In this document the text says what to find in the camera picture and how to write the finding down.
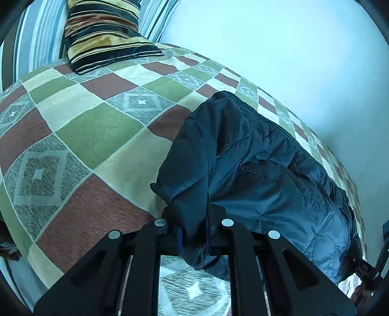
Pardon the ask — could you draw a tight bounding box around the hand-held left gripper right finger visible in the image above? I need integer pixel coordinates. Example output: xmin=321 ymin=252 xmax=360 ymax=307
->
xmin=209 ymin=204 xmax=357 ymax=316

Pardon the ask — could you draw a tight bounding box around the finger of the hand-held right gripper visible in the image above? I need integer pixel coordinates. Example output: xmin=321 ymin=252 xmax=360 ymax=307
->
xmin=347 ymin=250 xmax=384 ymax=285

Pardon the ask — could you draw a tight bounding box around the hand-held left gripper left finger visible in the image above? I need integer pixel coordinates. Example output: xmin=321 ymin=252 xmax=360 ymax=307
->
xmin=33 ymin=207 xmax=183 ymax=316

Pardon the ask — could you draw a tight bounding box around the black quilted jacket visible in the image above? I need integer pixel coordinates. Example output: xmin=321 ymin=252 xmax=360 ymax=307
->
xmin=150 ymin=90 xmax=364 ymax=285

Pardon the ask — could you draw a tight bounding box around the checkered bed sheet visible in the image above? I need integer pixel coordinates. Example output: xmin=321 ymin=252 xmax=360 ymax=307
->
xmin=0 ymin=42 xmax=367 ymax=316

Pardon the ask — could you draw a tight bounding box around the dark cloth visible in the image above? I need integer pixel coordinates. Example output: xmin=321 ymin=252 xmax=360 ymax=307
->
xmin=0 ymin=221 xmax=22 ymax=262

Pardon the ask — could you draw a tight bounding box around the striped velvet pillow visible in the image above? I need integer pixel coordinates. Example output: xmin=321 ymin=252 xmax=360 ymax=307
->
xmin=63 ymin=0 xmax=165 ymax=76

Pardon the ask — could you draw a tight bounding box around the striped headboard cushion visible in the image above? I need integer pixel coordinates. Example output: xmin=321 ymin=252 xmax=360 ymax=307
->
xmin=1 ymin=0 xmax=180 ymax=89

